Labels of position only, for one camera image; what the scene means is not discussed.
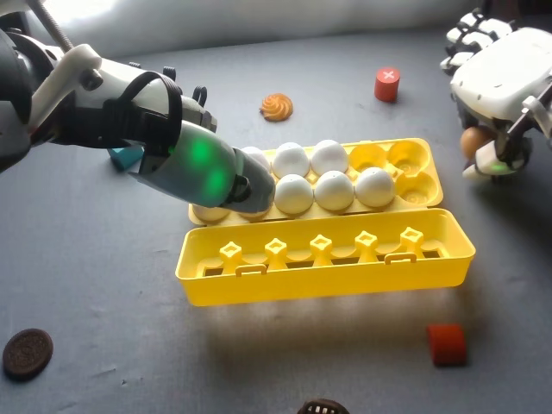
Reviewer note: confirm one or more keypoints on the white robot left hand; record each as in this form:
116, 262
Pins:
194, 172

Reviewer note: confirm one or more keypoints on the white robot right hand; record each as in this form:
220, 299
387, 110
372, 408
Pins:
504, 73

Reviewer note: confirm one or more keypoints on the tan brown toy egg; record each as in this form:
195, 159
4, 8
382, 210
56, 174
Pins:
473, 142

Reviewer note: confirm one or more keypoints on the yellow plastic egg box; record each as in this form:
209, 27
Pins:
328, 276

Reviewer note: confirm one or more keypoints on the teal number cube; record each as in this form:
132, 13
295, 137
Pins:
125, 158

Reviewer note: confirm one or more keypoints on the orange swirl toy cookie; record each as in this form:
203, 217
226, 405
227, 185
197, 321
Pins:
276, 108

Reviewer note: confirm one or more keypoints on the red cylinder with white cross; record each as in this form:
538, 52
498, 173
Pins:
387, 86

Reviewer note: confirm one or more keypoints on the grey table cloth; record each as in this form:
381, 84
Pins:
108, 267

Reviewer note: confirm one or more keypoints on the white fabric sheet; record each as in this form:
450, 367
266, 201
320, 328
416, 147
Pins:
259, 21

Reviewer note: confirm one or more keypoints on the chocolate sandwich cookie toy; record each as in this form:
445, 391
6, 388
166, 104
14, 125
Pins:
28, 353

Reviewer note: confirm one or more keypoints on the toy chocolate cake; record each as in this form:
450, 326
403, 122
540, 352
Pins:
321, 407

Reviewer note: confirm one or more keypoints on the red block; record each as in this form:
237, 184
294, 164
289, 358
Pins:
447, 345

